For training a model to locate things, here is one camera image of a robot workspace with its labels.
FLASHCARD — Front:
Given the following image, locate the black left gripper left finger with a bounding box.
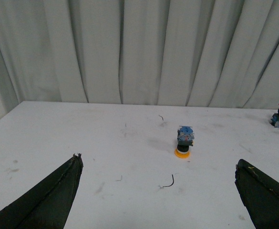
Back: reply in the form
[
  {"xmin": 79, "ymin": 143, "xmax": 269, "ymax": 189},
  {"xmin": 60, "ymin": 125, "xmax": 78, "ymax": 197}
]
[{"xmin": 0, "ymin": 154, "xmax": 83, "ymax": 229}]

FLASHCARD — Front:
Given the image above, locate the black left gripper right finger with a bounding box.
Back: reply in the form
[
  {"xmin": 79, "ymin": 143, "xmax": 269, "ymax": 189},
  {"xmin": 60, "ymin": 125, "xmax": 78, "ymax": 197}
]
[{"xmin": 235, "ymin": 159, "xmax": 279, "ymax": 229}]

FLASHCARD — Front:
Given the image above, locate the yellow push button switch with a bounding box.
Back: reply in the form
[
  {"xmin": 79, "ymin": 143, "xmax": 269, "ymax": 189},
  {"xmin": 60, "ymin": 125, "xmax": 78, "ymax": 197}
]
[{"xmin": 175, "ymin": 126, "xmax": 195, "ymax": 159}]

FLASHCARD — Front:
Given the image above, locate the white curtain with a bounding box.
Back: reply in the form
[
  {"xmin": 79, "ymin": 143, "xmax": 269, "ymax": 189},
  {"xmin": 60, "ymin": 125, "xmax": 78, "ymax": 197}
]
[{"xmin": 0, "ymin": 0, "xmax": 279, "ymax": 119}]

